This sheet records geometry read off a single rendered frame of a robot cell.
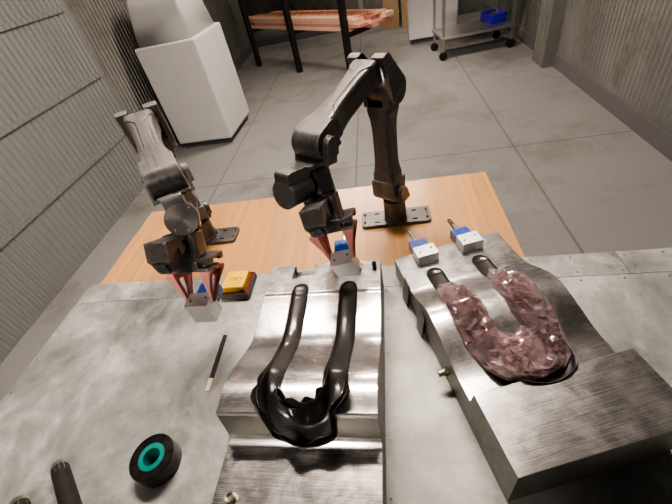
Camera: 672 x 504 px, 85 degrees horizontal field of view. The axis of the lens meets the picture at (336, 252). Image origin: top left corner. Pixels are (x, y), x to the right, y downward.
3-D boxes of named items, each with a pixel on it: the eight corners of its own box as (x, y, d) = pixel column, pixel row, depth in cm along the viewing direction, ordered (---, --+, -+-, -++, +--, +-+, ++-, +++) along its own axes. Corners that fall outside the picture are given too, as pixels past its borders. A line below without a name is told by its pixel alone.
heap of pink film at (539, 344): (426, 288, 79) (426, 262, 74) (504, 266, 80) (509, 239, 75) (489, 399, 60) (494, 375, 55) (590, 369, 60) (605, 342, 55)
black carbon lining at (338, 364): (294, 290, 84) (283, 260, 78) (363, 286, 81) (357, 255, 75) (257, 452, 59) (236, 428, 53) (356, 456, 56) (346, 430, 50)
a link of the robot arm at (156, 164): (185, 165, 66) (150, 90, 83) (135, 184, 64) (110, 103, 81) (208, 211, 76) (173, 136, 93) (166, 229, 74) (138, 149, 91)
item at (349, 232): (362, 261, 76) (349, 219, 73) (330, 267, 78) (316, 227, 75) (366, 248, 82) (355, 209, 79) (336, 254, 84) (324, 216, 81)
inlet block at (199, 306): (214, 276, 86) (205, 260, 83) (234, 275, 85) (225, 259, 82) (195, 322, 77) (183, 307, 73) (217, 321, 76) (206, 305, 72)
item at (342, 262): (339, 231, 90) (330, 219, 86) (358, 227, 88) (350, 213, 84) (339, 278, 83) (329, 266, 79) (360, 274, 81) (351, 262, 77)
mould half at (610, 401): (395, 274, 92) (392, 242, 84) (493, 247, 93) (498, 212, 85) (507, 502, 54) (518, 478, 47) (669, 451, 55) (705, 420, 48)
